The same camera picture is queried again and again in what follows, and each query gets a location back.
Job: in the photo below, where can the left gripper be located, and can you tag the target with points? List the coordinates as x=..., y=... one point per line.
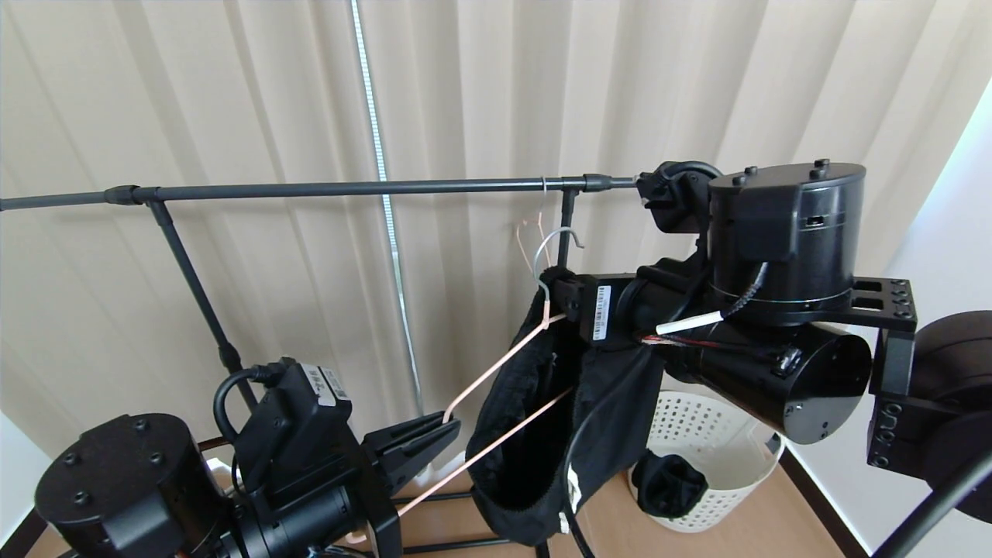
x=310, y=519

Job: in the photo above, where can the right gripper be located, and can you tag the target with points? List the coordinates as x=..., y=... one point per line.
x=775, y=380

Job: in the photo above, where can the black garment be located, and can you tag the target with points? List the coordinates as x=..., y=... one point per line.
x=666, y=484

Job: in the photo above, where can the pink clothes hanger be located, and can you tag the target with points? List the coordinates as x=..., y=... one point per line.
x=524, y=236
x=547, y=314

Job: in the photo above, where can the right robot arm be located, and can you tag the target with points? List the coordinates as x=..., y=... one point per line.
x=783, y=232

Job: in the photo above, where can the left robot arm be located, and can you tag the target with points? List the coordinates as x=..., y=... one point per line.
x=124, y=488

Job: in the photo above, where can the white laundry basket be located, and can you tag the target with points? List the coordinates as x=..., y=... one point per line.
x=736, y=465

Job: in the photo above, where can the black clothes rack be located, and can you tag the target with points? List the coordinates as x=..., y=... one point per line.
x=310, y=188

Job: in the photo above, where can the beige curtain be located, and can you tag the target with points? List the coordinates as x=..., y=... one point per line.
x=232, y=93

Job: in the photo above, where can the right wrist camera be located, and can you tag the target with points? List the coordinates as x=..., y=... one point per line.
x=682, y=201

